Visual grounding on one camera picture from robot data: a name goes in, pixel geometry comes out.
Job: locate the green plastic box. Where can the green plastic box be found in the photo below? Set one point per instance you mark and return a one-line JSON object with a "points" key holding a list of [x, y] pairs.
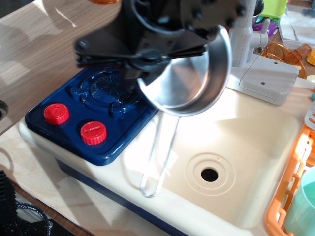
{"points": [[274, 8]]}

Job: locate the steel cup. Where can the steel cup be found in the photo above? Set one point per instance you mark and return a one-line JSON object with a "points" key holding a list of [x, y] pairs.
{"points": [[259, 7]]}

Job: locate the mint green plastic cup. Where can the mint green plastic cup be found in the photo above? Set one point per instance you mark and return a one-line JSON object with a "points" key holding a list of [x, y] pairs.
{"points": [[300, 219]]}

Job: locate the red stove knob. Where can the red stove knob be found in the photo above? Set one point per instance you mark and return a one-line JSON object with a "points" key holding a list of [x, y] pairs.
{"points": [[56, 114], [93, 133]]}

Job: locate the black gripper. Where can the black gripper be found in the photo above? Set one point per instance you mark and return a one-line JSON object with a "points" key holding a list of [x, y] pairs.
{"points": [[148, 34]]}

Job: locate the red stove knob right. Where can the red stove knob right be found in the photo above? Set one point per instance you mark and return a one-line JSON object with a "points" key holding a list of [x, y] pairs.
{"points": [[93, 133]]}

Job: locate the blue toy stove top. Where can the blue toy stove top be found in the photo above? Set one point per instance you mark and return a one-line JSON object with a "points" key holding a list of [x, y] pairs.
{"points": [[95, 94]]}

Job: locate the red stove knob left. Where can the red stove knob left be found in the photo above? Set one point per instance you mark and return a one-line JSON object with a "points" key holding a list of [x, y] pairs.
{"points": [[56, 114]]}

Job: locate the white plastic spatula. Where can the white plastic spatula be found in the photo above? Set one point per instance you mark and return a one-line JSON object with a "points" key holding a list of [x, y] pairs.
{"points": [[309, 119]]}

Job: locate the grey toy faucet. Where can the grey toy faucet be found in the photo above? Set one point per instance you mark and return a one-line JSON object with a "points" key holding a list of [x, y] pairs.
{"points": [[252, 74]]}

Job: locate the purple plastic toy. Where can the purple plastic toy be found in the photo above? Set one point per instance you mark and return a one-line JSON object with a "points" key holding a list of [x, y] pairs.
{"points": [[266, 28]]}

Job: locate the orange transparent measuring cup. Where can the orange transparent measuring cup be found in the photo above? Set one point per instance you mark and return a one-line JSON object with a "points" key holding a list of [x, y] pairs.
{"points": [[281, 53]]}

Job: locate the cream toy sink unit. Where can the cream toy sink unit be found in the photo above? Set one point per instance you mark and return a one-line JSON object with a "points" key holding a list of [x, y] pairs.
{"points": [[224, 167]]}

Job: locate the yellow toy corn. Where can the yellow toy corn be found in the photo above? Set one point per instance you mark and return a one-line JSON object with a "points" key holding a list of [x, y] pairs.
{"points": [[311, 58]]}

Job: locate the orange dish rack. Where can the orange dish rack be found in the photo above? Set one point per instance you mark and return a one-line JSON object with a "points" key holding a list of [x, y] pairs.
{"points": [[302, 158]]}

